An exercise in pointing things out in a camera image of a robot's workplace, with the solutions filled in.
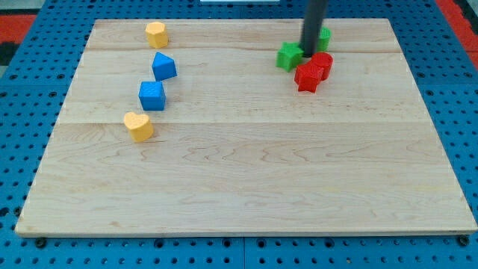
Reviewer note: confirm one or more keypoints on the green circle block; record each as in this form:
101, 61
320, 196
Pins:
324, 38

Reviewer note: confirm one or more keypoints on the red star block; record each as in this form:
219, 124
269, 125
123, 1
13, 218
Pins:
308, 76

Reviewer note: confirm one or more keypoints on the green star block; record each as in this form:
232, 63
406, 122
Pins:
289, 56

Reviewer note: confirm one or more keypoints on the red circle block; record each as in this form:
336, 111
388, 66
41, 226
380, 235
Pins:
323, 60

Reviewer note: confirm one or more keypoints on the light wooden board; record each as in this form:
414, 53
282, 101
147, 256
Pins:
238, 150

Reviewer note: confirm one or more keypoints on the blue cube block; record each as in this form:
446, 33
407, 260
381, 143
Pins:
152, 96

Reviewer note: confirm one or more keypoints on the yellow heart block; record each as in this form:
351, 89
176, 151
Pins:
139, 126

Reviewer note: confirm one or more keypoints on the blue triangle block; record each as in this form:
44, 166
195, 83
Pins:
163, 67

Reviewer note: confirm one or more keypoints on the yellow hexagon block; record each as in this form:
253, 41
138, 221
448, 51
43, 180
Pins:
156, 34

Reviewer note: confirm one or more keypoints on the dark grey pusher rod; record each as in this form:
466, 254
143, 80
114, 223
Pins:
315, 11

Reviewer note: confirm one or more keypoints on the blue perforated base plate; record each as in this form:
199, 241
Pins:
38, 77

